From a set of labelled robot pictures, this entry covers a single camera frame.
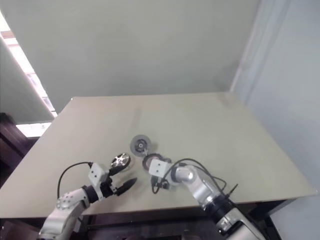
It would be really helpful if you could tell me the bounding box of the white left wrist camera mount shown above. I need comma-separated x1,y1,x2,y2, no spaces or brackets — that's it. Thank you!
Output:
87,162,112,201

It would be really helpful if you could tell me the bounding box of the silver spoked rotor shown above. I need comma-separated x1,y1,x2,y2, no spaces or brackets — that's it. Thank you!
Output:
109,152,133,173

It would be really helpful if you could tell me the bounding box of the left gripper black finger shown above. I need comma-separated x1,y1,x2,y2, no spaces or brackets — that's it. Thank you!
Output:
117,177,138,197
108,163,129,177

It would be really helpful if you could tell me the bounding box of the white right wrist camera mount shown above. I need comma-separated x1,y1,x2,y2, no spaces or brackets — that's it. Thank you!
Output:
149,159,173,177

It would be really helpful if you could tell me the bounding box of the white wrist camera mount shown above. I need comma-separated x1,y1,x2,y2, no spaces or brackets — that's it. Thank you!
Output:
87,162,112,201
149,159,173,177

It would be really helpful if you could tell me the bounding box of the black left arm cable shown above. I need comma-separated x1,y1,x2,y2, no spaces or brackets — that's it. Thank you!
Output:
56,161,93,199

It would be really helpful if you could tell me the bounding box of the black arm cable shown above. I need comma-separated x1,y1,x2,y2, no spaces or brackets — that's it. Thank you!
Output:
163,157,240,201
56,161,93,199

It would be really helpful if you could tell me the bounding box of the grey round housing lid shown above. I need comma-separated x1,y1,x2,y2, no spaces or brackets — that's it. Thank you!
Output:
130,134,153,157

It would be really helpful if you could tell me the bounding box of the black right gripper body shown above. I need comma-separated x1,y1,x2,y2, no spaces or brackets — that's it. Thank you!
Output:
155,175,171,191

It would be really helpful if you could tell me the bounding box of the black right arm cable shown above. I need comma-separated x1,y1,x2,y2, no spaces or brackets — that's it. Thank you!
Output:
163,157,240,201

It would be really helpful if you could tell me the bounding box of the dark wooden furniture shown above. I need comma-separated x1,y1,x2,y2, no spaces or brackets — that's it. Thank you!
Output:
0,112,36,187

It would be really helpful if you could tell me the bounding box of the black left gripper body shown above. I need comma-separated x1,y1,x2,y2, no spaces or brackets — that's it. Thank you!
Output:
99,177,120,199

